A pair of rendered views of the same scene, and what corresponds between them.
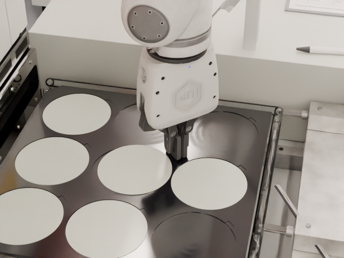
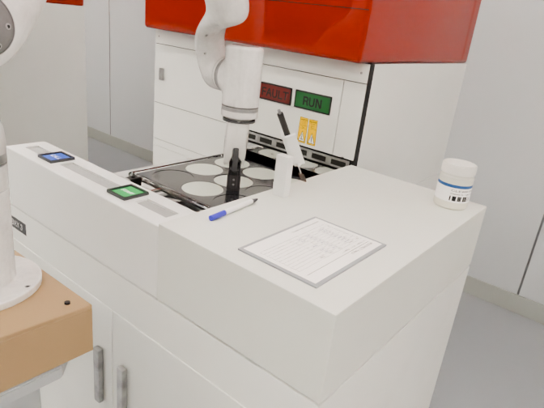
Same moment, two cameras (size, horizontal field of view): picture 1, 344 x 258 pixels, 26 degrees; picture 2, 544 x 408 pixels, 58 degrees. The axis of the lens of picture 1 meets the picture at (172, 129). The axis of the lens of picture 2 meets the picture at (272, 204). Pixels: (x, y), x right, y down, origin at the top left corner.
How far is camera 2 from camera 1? 168 cm
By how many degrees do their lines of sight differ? 95
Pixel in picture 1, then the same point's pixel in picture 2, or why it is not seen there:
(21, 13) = (348, 148)
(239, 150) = (215, 200)
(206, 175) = (208, 189)
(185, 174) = (215, 187)
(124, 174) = not seen: hidden behind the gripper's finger
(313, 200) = not seen: hidden behind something
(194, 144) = (234, 194)
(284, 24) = (295, 210)
